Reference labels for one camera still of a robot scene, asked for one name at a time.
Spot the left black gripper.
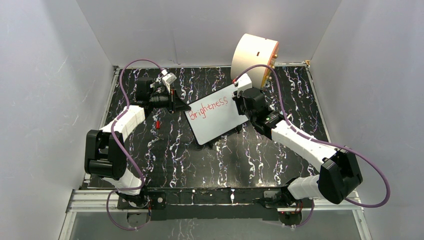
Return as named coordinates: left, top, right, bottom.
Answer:
left=150, top=88, right=192, bottom=115

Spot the white whiteboard black frame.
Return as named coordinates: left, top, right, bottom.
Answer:
left=184, top=84, right=248, bottom=145

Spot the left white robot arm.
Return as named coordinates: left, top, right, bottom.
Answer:
left=84, top=73, right=190, bottom=208

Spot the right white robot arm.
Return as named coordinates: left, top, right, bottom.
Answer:
left=232, top=88, right=363, bottom=207

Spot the white cylindrical drum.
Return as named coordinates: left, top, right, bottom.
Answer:
left=230, top=33, right=279, bottom=89

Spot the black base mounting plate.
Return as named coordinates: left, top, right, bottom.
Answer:
left=117, top=187, right=304, bottom=223

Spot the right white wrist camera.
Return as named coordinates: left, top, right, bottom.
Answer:
left=233, top=73, right=253, bottom=97

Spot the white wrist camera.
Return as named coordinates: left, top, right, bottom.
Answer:
left=233, top=73, right=253, bottom=97
left=161, top=69, right=177, bottom=94

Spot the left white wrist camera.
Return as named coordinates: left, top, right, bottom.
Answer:
left=161, top=69, right=177, bottom=94

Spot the aluminium frame rail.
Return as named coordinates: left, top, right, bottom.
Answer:
left=67, top=189, right=364, bottom=213

